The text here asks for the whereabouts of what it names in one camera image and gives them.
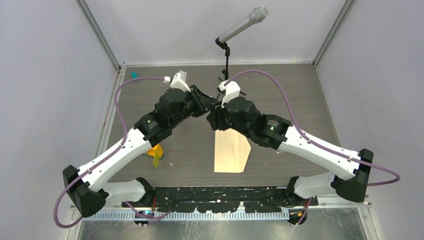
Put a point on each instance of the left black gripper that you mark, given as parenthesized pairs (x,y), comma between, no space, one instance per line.
(203,102)

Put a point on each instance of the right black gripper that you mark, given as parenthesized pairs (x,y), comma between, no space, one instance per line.
(216,117)

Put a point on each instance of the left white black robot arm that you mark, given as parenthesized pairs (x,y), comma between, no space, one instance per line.
(88,186)

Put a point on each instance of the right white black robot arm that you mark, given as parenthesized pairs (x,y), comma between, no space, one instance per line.
(347,171)

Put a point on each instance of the colourful toy brick structure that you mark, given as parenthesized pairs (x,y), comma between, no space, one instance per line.
(156,151)

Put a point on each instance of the black tripod microphone stand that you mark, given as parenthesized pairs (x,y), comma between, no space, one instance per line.
(225,72)

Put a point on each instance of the yellow-green lattice piece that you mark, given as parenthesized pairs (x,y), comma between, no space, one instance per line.
(156,161)

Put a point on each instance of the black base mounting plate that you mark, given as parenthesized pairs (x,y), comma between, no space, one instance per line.
(254,199)

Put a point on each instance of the silver microphone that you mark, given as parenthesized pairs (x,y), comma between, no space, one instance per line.
(256,16)

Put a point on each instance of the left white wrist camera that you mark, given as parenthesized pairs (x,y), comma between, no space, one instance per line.
(179,81)

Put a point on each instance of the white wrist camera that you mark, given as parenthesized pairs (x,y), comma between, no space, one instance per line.
(179,81)
(230,90)

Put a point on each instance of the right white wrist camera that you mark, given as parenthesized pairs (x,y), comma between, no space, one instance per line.
(230,90)

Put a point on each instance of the white slotted cable duct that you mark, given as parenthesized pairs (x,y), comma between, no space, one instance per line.
(238,215)

